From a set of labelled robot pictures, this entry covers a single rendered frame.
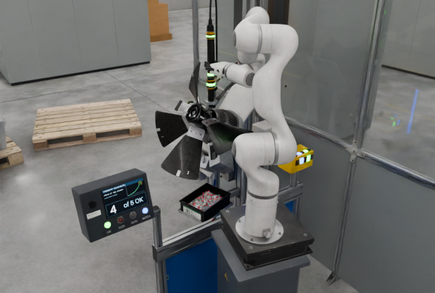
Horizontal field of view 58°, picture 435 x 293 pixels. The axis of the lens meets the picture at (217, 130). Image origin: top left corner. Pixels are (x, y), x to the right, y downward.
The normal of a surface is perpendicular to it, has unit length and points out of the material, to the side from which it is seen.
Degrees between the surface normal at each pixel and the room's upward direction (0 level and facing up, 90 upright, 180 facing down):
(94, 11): 90
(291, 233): 2
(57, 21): 90
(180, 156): 51
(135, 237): 0
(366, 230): 90
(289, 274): 90
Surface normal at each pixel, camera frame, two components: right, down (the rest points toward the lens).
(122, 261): 0.00, -0.91
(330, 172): -0.81, 0.24
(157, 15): 0.58, 0.33
